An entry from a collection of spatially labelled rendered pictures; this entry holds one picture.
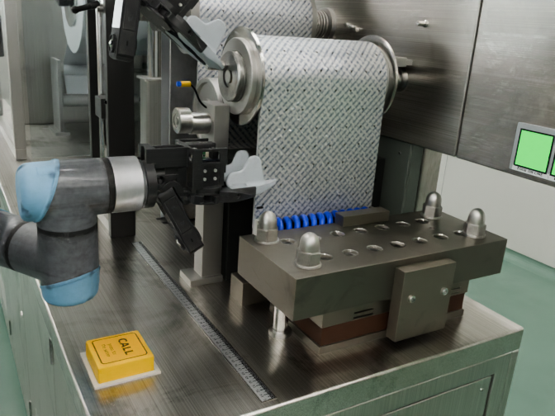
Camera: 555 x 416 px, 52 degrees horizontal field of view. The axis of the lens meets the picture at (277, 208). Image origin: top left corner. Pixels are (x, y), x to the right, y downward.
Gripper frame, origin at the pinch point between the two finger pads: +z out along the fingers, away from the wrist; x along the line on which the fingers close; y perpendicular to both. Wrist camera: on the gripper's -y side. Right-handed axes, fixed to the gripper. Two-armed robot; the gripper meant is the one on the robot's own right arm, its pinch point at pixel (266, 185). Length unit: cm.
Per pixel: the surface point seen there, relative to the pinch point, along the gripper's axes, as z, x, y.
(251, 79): -3.4, 0.4, 16.1
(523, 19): 30.2, -17.5, 27.0
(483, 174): 263, 169, -62
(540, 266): 262, 115, -105
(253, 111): -2.6, 0.9, 11.4
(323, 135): 9.7, -0.2, 7.6
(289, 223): 2.5, -3.5, -5.3
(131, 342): -24.2, -9.6, -16.6
